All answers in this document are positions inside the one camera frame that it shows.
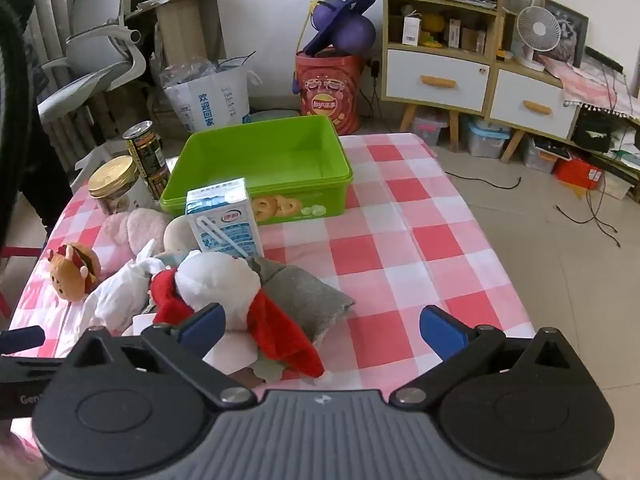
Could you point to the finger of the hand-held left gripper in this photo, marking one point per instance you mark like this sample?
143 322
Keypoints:
20 338

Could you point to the clear storage bin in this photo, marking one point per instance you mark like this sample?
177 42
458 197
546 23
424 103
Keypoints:
542 155
427 130

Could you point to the white desk fan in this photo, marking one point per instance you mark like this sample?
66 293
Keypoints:
537 30

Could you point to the wall socket with plug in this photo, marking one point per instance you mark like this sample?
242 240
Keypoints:
374 67

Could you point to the wooden cabinet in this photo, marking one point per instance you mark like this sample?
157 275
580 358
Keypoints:
492 62

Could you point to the green plastic box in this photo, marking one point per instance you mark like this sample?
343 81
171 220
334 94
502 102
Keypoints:
280 150

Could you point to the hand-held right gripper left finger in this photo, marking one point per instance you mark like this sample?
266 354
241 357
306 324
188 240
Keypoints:
205 327

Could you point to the clear bin blue lid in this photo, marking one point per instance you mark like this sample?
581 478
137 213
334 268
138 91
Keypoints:
485 137

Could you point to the black picture frame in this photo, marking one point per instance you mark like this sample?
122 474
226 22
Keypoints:
570 30

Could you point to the hamburger plush toy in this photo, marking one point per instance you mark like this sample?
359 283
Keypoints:
72 275

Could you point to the small cardboard boxes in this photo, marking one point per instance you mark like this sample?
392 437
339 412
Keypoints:
467 35

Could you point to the pink plush toy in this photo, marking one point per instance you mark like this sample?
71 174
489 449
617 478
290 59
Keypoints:
140 227

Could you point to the red cardboard box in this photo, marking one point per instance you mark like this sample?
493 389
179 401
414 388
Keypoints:
577 172

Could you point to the glass jar gold lid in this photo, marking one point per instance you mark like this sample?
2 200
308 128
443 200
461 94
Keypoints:
115 180

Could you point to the yellow toy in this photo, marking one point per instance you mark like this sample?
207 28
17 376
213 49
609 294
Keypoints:
432 27

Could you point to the red chair frame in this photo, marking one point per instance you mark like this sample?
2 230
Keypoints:
20 250

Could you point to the white bag blue print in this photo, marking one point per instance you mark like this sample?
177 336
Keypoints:
210 105

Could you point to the red white checkered tablecloth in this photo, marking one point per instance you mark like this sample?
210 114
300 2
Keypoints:
400 260

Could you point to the clear plastic bottles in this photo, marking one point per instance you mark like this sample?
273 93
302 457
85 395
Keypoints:
190 71

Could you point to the small white box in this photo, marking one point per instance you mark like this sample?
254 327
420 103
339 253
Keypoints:
411 30

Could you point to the white plush doll red cape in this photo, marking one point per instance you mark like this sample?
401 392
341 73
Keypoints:
215 280

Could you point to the grey white office chair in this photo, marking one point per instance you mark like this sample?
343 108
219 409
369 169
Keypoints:
95 50

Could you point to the red snack bucket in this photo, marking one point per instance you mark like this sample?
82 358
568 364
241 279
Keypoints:
327 100

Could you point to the black yellow tin can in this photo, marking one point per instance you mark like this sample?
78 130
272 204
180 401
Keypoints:
145 160

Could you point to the blue white milk carton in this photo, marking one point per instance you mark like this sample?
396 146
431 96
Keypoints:
225 225

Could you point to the white pebble cushion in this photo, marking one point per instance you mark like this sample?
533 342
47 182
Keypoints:
175 235

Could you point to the wooden desk shelf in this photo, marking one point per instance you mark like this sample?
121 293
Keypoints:
185 25

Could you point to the grey cloth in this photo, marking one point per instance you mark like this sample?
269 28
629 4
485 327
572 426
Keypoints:
305 295

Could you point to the pink table cover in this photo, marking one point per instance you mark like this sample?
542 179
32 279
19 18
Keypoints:
595 85

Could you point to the purple jump ball toy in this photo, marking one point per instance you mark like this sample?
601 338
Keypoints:
350 35

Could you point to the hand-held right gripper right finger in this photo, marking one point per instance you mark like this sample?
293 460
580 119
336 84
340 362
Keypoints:
440 332

